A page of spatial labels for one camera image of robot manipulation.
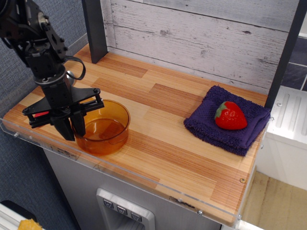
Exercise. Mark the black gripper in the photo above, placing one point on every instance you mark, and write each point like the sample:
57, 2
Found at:
63, 101

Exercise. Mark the dark grey post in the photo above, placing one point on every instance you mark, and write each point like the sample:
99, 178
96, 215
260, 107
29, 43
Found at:
286, 54
95, 29

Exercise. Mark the grey toy fridge dispenser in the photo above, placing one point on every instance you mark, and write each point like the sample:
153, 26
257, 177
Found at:
121, 214

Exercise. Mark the dark grey left post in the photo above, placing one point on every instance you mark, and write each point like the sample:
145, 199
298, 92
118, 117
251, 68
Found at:
95, 29

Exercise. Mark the orange transparent plastic pot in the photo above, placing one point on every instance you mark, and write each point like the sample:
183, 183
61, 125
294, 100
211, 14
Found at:
106, 129

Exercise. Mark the dark grey right post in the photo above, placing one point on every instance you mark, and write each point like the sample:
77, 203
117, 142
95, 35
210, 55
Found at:
286, 54

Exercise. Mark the white toy sink unit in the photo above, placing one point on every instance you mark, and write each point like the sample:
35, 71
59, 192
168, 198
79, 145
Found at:
283, 154

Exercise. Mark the clear acrylic table guard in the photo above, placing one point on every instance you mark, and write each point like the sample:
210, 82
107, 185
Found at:
181, 168

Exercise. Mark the yellow object at corner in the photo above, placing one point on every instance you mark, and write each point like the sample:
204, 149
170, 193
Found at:
29, 224

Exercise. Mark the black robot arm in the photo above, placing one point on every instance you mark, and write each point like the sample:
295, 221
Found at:
27, 30

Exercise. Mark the red toy strawberry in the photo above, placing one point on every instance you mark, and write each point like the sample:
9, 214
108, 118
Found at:
229, 116

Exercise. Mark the purple folded towel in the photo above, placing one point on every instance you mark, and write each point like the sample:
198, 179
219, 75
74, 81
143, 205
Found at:
202, 122

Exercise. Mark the red handled metal spoon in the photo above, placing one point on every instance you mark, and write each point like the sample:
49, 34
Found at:
69, 76

